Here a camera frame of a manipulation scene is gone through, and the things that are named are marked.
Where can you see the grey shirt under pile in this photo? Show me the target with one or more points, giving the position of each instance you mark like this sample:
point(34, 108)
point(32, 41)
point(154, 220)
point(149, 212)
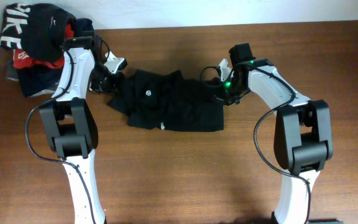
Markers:
point(11, 73)

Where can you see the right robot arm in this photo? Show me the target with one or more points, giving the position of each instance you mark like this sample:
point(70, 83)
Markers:
point(302, 141)

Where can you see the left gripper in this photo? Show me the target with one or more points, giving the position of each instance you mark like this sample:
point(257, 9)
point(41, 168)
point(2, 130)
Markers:
point(115, 84)

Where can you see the black Nike shirt on pile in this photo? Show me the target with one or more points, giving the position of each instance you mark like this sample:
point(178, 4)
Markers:
point(19, 15)

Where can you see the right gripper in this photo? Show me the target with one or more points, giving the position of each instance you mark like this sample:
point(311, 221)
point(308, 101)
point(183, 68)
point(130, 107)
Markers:
point(234, 98)

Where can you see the navy blue shirt in pile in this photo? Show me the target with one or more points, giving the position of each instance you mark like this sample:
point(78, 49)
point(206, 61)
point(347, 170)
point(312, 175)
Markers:
point(40, 62)

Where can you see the black t-shirt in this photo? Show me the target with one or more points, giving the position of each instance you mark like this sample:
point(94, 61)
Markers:
point(168, 102)

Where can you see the red shirt in pile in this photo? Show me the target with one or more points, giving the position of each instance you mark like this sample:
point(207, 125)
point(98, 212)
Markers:
point(37, 44)

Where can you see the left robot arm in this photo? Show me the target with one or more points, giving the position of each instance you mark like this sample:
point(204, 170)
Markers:
point(70, 128)

